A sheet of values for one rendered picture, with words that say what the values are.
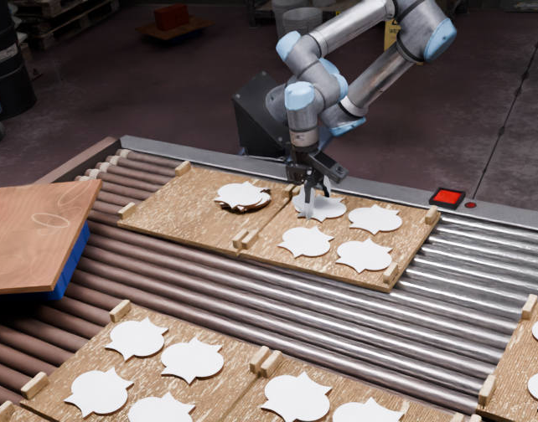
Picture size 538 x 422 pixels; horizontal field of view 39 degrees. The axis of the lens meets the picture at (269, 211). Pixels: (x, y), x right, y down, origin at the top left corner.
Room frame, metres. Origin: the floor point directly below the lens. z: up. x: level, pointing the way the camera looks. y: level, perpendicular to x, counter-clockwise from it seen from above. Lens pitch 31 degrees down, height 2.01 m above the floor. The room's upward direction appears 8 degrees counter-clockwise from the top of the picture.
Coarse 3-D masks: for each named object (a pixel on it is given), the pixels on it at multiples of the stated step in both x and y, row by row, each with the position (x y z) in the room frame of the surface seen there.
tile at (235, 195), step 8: (232, 184) 1.92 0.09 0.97; (240, 184) 1.91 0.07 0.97; (248, 184) 1.90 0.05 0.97; (224, 192) 1.88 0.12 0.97; (232, 192) 1.87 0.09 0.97; (240, 192) 1.87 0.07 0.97; (248, 192) 1.86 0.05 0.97; (256, 192) 1.85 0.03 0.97; (216, 200) 1.84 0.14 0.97; (224, 200) 1.83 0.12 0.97; (232, 200) 1.83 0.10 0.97; (240, 200) 1.82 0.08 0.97; (248, 200) 1.81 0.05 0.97; (256, 200) 1.81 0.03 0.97; (232, 208) 1.79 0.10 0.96
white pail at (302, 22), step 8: (296, 8) 5.61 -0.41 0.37; (304, 8) 5.60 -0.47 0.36; (312, 8) 5.58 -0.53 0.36; (288, 16) 5.57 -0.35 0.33; (296, 16) 5.60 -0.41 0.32; (304, 16) 5.60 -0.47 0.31; (312, 16) 5.58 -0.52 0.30; (320, 16) 5.41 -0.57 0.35; (288, 24) 5.39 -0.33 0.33; (296, 24) 5.35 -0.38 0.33; (304, 24) 5.34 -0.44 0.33; (312, 24) 5.35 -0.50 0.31; (320, 24) 5.41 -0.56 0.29; (288, 32) 5.41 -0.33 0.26; (304, 32) 5.34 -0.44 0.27
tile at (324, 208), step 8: (320, 200) 1.80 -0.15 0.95; (328, 200) 1.79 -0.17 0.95; (336, 200) 1.79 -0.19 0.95; (296, 208) 1.77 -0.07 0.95; (320, 208) 1.76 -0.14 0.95; (328, 208) 1.75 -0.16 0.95; (336, 208) 1.74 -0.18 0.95; (344, 208) 1.74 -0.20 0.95; (304, 216) 1.73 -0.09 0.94; (312, 216) 1.72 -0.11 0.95; (320, 216) 1.72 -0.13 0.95; (328, 216) 1.71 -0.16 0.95; (336, 216) 1.71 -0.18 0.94
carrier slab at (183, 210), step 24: (192, 168) 2.12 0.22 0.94; (168, 192) 1.99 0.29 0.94; (192, 192) 1.97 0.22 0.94; (216, 192) 1.95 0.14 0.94; (144, 216) 1.86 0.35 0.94; (168, 216) 1.85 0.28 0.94; (192, 216) 1.83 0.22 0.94; (216, 216) 1.81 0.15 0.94; (240, 216) 1.79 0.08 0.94; (264, 216) 1.77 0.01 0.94; (192, 240) 1.70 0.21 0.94; (216, 240) 1.68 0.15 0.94
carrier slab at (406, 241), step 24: (288, 216) 1.76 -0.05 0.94; (408, 216) 1.67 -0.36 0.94; (264, 240) 1.65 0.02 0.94; (336, 240) 1.61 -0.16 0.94; (360, 240) 1.59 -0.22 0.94; (384, 240) 1.58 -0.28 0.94; (408, 240) 1.56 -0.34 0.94; (288, 264) 1.53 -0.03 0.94; (312, 264) 1.52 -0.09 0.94; (384, 288) 1.39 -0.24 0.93
